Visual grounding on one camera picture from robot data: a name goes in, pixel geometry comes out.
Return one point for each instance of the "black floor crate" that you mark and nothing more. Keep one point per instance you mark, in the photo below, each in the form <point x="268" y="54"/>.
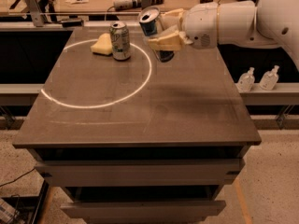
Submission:
<point x="17" y="209"/>

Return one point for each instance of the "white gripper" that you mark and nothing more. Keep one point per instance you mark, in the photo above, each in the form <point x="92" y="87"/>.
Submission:
<point x="201" y="25"/>

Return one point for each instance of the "yellow sponge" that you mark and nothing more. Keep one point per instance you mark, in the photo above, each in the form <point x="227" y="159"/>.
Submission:
<point x="103" y="45"/>

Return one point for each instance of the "grey drawer cabinet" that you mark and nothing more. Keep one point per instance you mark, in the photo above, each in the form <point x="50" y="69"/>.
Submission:
<point x="138" y="141"/>

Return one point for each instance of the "green white soda can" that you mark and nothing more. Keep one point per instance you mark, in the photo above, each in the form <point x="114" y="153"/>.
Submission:
<point x="120" y="40"/>

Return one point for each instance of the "grey metal bracket left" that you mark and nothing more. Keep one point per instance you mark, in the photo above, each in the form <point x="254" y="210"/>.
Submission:
<point x="35" y="13"/>

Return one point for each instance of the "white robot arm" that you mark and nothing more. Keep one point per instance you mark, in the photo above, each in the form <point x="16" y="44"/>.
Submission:
<point x="260" y="25"/>

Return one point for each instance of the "silver blue redbull can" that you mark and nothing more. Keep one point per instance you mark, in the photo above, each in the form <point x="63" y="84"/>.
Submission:
<point x="150" y="24"/>

